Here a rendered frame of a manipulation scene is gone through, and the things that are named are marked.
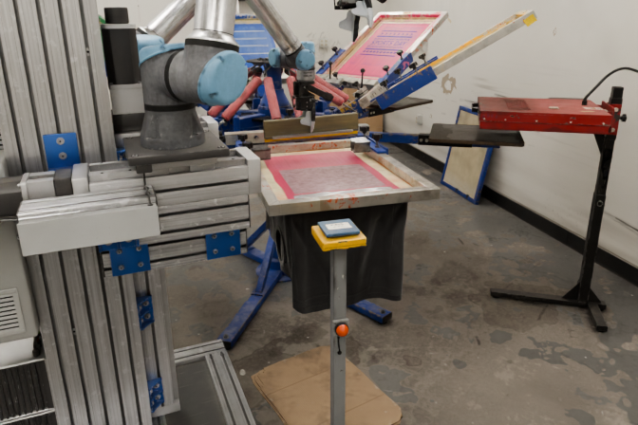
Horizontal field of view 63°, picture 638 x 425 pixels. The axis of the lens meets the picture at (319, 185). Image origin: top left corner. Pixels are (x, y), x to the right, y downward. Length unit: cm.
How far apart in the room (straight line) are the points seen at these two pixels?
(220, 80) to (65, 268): 70
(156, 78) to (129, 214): 31
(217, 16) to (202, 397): 143
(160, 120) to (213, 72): 21
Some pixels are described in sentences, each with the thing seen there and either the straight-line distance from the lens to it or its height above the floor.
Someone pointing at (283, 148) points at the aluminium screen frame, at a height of 98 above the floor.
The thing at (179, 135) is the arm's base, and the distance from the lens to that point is 124.
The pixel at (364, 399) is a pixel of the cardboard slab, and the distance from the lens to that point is 237.
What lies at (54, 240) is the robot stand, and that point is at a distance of 118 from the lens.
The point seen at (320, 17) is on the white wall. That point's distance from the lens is 646.
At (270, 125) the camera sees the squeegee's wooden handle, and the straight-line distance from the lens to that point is 216.
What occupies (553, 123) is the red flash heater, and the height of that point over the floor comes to 106.
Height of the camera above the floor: 155
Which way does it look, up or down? 18 degrees down
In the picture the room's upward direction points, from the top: straight up
